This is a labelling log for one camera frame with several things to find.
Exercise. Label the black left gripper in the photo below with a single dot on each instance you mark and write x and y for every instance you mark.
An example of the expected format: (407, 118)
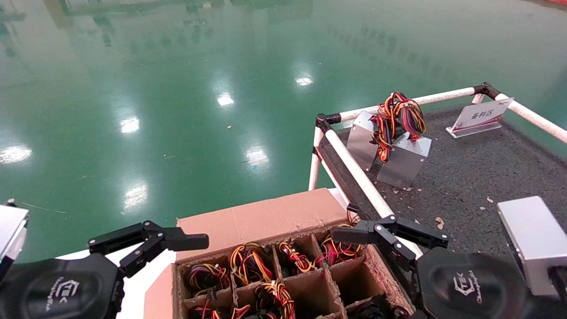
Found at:
(44, 288)

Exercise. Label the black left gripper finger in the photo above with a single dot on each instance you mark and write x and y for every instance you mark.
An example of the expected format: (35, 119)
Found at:
(186, 241)

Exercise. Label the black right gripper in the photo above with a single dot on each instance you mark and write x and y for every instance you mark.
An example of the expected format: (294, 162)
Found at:
(465, 288)

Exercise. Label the brown cardboard divider box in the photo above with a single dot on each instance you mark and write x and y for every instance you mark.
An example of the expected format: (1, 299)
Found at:
(266, 217)

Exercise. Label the dark speckled table mat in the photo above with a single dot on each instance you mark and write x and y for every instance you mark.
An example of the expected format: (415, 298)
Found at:
(465, 177)

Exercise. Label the clear acrylic sign stand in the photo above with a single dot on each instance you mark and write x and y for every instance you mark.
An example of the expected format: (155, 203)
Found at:
(480, 115)

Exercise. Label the white pipe table frame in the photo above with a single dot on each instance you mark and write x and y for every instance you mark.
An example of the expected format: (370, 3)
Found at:
(354, 165)

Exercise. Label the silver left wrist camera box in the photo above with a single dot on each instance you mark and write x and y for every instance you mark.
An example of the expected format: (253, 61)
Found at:
(11, 226)

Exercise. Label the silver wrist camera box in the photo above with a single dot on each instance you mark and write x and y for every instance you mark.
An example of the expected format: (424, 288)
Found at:
(531, 239)
(11, 226)

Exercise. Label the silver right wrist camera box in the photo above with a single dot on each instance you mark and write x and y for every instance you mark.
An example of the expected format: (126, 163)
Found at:
(531, 239)

